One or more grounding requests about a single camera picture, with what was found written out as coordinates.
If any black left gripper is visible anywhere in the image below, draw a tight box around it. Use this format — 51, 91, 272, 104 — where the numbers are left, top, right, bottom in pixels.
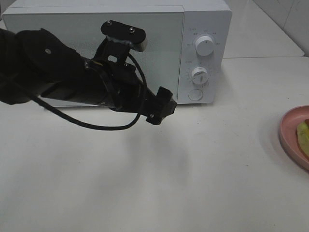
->
83, 39, 177, 125

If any round door release button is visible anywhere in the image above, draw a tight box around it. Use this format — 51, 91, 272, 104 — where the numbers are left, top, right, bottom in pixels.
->
188, 89, 203, 101

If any white timer knob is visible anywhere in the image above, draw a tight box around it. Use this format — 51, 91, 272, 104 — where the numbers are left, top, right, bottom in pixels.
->
191, 67, 209, 85

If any pink round plate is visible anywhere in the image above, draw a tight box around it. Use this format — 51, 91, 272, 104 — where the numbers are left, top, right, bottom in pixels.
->
279, 105, 309, 173

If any white bread sandwich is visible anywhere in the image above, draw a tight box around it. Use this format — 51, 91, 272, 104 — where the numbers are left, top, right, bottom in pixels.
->
296, 119, 309, 157

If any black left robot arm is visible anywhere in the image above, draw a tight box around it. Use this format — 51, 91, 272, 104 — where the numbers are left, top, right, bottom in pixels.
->
0, 29, 177, 131

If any white microwave oven body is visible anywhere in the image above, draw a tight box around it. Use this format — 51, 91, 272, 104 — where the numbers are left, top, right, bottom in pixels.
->
2, 0, 232, 104

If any white upper power knob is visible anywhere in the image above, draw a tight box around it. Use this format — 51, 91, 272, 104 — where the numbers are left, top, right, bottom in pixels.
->
195, 35, 214, 57

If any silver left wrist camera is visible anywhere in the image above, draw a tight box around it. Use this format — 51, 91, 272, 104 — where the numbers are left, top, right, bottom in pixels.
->
100, 20, 147, 52

